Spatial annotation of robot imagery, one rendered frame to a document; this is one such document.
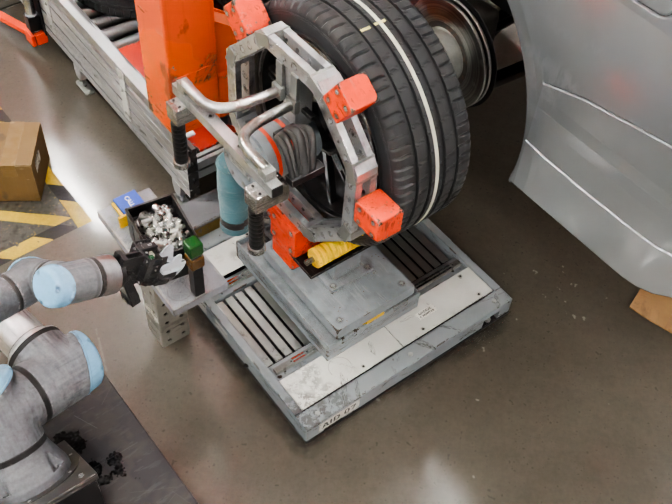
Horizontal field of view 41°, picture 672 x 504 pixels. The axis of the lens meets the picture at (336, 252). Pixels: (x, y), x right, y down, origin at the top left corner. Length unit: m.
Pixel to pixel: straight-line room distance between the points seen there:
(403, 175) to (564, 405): 1.12
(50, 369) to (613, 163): 1.35
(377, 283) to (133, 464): 0.92
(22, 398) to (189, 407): 0.76
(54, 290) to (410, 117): 0.85
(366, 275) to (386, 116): 0.87
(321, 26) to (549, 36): 0.50
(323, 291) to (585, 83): 1.08
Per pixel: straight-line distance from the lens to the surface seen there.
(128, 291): 2.09
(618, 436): 2.88
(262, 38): 2.12
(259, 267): 2.83
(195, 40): 2.55
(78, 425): 2.42
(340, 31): 2.03
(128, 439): 2.38
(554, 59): 2.08
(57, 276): 1.93
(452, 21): 2.46
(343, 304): 2.68
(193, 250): 2.25
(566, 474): 2.77
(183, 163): 2.29
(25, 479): 2.13
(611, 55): 1.97
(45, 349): 2.19
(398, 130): 1.99
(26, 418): 2.13
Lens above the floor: 2.38
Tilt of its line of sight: 50 degrees down
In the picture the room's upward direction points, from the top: 5 degrees clockwise
